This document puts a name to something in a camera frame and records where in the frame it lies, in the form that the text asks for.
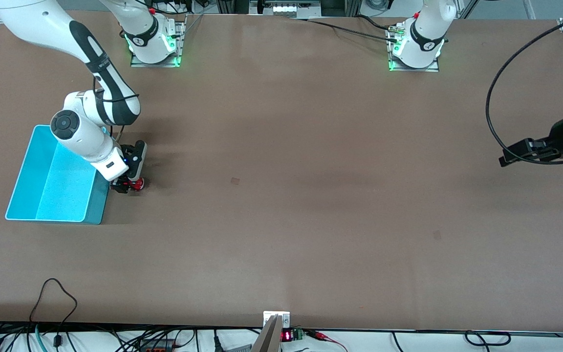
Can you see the red beetle toy car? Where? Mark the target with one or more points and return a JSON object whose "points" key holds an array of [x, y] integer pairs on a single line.
{"points": [[137, 185]]}

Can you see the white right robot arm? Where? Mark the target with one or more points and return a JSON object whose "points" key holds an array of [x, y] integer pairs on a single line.
{"points": [[76, 137]]}

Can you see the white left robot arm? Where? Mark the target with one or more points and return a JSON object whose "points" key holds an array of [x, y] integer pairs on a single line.
{"points": [[425, 29]]}

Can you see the blue plastic box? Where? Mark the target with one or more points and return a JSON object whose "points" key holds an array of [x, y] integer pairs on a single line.
{"points": [[52, 190]]}

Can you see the orange black power strip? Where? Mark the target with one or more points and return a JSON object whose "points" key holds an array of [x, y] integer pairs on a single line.
{"points": [[157, 348]]}

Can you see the lit white LED device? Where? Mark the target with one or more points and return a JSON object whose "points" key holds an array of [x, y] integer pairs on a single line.
{"points": [[286, 8]]}

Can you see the red digit display module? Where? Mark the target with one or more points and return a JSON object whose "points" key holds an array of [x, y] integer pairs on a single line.
{"points": [[287, 336]]}

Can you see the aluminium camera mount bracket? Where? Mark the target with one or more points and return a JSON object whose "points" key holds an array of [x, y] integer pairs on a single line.
{"points": [[269, 337]]}

